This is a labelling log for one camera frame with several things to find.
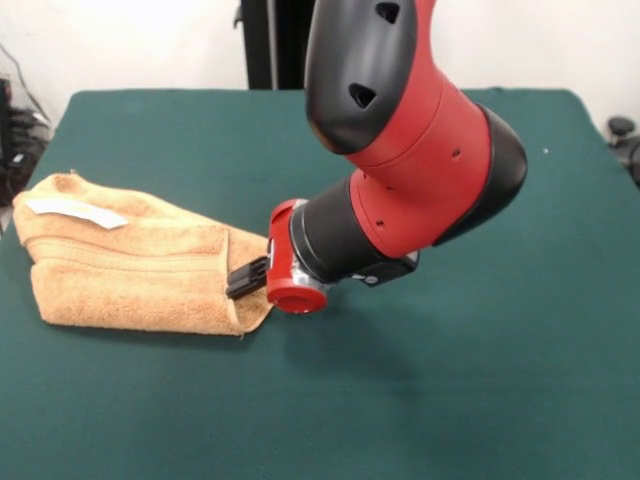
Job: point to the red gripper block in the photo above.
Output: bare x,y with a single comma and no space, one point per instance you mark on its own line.
280,265

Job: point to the tan terry towel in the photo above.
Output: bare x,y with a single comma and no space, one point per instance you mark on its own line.
125,280

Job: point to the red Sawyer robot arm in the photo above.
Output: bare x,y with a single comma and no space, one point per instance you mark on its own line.
400,125

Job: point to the dark green table cloth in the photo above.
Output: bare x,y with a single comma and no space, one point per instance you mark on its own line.
400,375

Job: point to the black equipment pile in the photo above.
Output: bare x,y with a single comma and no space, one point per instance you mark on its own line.
27,140

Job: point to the black chair caster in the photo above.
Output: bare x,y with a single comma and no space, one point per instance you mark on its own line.
622,127

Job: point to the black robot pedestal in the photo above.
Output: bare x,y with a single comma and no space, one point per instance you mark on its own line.
270,45

